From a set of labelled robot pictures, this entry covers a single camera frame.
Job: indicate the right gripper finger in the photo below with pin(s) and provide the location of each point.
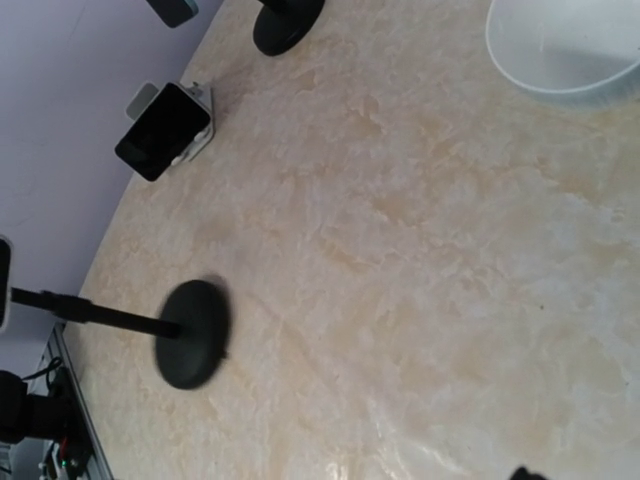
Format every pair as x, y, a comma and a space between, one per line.
523, 473

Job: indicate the tall black pole stand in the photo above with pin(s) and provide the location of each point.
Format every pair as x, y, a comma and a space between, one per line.
191, 334

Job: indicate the clear-cased phone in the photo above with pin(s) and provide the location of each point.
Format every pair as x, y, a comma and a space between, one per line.
4, 285

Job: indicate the small black phone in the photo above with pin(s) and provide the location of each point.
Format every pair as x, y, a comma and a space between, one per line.
162, 132

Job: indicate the back black clamp stand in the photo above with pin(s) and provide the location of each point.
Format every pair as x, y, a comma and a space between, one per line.
281, 24

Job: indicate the back black phone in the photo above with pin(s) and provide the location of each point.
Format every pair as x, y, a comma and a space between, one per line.
174, 13

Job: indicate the white bowl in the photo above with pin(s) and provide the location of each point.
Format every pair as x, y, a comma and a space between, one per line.
573, 54

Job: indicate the front aluminium rail frame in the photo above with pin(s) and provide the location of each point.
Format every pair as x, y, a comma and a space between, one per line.
80, 455

